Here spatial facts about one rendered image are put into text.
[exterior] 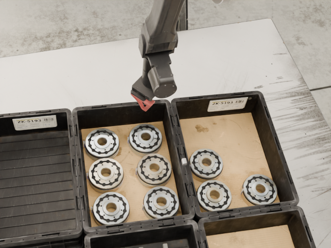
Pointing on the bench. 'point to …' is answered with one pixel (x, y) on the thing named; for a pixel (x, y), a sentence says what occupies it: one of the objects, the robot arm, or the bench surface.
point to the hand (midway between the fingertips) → (150, 101)
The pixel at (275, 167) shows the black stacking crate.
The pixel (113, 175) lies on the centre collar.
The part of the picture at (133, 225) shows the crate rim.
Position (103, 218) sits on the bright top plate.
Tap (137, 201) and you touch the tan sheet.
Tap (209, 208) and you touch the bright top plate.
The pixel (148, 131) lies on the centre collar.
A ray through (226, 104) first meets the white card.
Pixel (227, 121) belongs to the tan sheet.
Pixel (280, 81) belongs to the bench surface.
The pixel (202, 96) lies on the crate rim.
